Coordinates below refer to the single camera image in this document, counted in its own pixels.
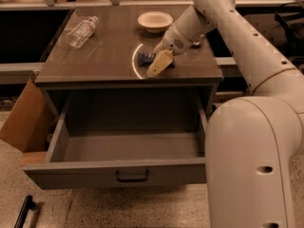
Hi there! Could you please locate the brown cardboard panel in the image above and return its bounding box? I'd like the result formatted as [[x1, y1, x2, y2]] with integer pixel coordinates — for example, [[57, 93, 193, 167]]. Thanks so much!
[[0, 80, 54, 152]]

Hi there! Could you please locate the black bar on floor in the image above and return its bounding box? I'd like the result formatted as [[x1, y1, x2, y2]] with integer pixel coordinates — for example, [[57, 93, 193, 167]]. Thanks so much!
[[14, 195, 36, 228]]

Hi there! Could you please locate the dark chair at right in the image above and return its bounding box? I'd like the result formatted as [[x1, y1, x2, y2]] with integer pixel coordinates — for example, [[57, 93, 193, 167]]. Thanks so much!
[[275, 1, 304, 58]]

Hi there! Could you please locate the clear plastic water bottle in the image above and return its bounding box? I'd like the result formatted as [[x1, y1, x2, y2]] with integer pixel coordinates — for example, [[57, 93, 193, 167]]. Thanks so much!
[[66, 16, 99, 48]]

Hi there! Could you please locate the blue rxbar wrapper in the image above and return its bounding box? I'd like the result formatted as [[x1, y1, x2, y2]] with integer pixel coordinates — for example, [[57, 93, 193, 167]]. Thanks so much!
[[138, 51, 176, 69]]

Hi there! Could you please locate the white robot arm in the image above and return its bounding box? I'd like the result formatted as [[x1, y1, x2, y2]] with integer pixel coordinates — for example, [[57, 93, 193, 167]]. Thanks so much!
[[147, 0, 304, 228]]

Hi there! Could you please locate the black drawer handle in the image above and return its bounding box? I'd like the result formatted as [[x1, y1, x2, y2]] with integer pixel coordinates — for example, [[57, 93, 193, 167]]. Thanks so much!
[[116, 170, 150, 183]]

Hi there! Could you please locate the open grey top drawer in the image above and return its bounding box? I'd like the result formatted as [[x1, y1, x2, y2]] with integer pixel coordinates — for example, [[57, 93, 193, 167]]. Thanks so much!
[[24, 93, 206, 189]]

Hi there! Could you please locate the grey cabinet counter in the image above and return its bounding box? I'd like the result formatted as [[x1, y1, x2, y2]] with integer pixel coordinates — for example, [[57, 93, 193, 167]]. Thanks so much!
[[35, 6, 222, 121]]

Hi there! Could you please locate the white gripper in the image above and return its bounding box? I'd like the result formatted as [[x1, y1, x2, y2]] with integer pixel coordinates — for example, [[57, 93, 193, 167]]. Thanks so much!
[[146, 23, 192, 78]]

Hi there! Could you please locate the white bowl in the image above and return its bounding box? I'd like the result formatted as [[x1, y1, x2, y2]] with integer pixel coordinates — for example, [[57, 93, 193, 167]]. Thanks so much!
[[138, 11, 173, 33]]

